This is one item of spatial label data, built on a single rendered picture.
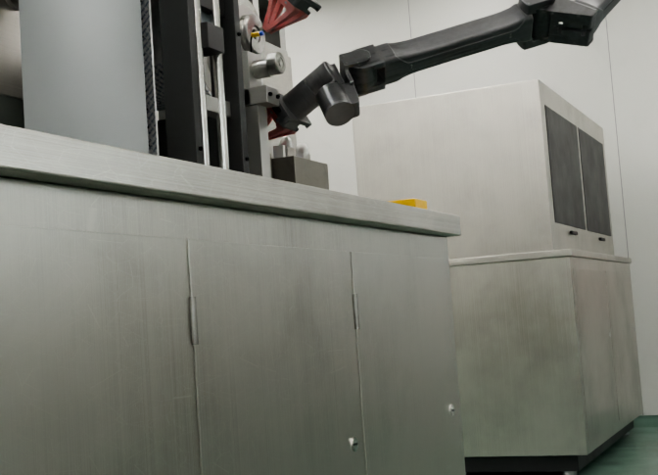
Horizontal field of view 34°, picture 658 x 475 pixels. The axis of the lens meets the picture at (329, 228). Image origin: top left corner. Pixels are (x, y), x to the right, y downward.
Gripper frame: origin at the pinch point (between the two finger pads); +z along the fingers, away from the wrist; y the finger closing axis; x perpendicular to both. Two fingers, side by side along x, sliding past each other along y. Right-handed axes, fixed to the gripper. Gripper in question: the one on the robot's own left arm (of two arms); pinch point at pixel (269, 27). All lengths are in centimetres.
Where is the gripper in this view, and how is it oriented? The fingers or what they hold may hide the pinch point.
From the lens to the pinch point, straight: 207.2
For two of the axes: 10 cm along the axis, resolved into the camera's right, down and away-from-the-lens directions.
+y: 4.1, 0.6, 9.1
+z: -6.4, 7.3, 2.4
